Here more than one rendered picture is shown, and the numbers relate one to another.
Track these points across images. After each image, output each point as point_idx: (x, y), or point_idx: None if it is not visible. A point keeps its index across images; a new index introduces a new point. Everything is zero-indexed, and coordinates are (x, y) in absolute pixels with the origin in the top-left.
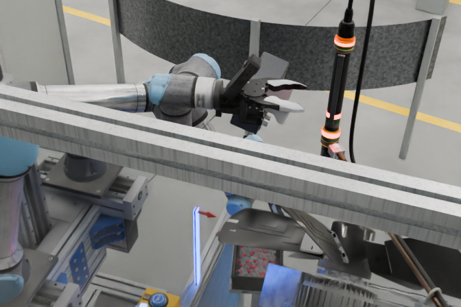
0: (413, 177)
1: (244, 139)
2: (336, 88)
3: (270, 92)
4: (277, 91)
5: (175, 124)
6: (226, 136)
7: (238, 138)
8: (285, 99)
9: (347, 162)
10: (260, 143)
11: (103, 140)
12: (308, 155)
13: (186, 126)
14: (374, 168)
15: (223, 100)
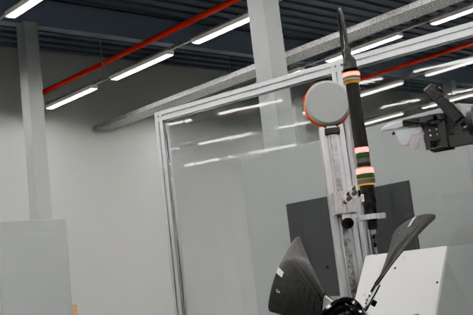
0: (402, 41)
1: (449, 28)
2: None
3: (417, 130)
4: (410, 130)
5: (471, 22)
6: (455, 27)
7: (451, 27)
8: (402, 142)
9: (419, 36)
10: (444, 29)
11: None
12: (430, 34)
13: (468, 22)
14: (412, 39)
15: (467, 131)
